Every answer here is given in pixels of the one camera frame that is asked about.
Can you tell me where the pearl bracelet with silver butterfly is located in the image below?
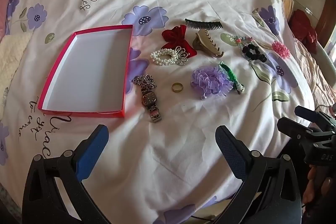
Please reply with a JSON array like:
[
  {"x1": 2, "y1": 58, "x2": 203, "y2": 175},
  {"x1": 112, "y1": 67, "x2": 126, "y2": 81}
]
[{"x1": 150, "y1": 46, "x2": 190, "y2": 67}]

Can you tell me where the red cardboard box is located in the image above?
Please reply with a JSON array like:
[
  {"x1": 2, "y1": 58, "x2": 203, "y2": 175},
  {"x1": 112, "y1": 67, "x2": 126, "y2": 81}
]
[{"x1": 37, "y1": 25, "x2": 134, "y2": 118}]

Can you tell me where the green braided bracelet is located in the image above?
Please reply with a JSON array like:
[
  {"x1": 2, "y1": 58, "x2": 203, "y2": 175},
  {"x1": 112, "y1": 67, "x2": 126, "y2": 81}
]
[{"x1": 218, "y1": 62, "x2": 246, "y2": 95}]

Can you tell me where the black scrunchie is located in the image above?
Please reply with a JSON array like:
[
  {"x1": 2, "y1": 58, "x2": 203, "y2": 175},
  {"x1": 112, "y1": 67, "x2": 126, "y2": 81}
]
[{"x1": 241, "y1": 43, "x2": 268, "y2": 63}]

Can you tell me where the red velvet bow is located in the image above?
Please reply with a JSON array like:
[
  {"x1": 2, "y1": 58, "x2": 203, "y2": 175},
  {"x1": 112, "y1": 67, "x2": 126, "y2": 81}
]
[{"x1": 161, "y1": 25, "x2": 198, "y2": 58}]

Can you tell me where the pink flower hair tie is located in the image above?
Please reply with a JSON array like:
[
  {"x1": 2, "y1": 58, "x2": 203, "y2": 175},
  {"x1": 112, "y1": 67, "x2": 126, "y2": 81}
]
[{"x1": 271, "y1": 41, "x2": 291, "y2": 59}]

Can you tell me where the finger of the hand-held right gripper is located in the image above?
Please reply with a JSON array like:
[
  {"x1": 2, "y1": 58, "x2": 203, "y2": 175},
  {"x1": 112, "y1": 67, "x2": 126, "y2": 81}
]
[
  {"x1": 294, "y1": 105, "x2": 330, "y2": 126},
  {"x1": 277, "y1": 116, "x2": 320, "y2": 144}
]

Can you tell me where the beige pink blanket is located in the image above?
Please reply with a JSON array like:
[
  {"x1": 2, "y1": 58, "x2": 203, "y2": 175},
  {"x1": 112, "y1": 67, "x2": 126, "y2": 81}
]
[{"x1": 293, "y1": 38, "x2": 336, "y2": 110}]

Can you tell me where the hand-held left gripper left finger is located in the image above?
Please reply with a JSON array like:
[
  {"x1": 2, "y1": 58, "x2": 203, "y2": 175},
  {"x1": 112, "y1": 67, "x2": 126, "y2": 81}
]
[{"x1": 22, "y1": 124, "x2": 109, "y2": 224}]

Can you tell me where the tan claw hair clip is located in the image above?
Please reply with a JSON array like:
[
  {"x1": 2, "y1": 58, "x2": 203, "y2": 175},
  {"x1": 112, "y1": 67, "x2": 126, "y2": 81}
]
[{"x1": 192, "y1": 29, "x2": 224, "y2": 59}]

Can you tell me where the silver wrist watch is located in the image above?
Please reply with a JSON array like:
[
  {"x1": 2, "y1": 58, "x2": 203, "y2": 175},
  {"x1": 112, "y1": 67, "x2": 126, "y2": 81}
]
[{"x1": 131, "y1": 75, "x2": 162, "y2": 123}]

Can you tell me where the cream fluffy blanket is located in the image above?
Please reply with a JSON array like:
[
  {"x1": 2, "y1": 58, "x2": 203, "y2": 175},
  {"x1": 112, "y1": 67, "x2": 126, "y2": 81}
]
[{"x1": 0, "y1": 32, "x2": 32, "y2": 100}]

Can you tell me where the person's right hand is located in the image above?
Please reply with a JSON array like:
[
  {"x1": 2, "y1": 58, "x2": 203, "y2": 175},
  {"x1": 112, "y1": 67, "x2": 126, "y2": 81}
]
[{"x1": 302, "y1": 165, "x2": 336, "y2": 205}]

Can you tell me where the colourful beaded bracelet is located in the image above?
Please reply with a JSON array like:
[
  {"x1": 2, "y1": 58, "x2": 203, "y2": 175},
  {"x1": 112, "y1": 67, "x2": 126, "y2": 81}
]
[{"x1": 228, "y1": 34, "x2": 254, "y2": 56}]

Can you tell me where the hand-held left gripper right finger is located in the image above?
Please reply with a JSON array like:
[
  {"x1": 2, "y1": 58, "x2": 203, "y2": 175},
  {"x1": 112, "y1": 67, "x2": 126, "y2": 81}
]
[{"x1": 213, "y1": 126, "x2": 302, "y2": 224}]

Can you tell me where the purple flower hair tie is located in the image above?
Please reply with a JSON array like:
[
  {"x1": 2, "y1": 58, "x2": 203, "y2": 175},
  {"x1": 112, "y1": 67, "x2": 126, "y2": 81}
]
[{"x1": 190, "y1": 66, "x2": 234, "y2": 101}]

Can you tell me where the red cloth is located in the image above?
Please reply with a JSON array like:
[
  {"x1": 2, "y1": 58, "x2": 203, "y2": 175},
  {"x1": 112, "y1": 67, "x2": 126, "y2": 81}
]
[{"x1": 288, "y1": 9, "x2": 319, "y2": 53}]

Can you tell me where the black hair comb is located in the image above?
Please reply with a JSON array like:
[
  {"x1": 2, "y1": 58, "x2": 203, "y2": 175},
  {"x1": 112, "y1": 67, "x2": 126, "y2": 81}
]
[{"x1": 185, "y1": 18, "x2": 223, "y2": 30}]

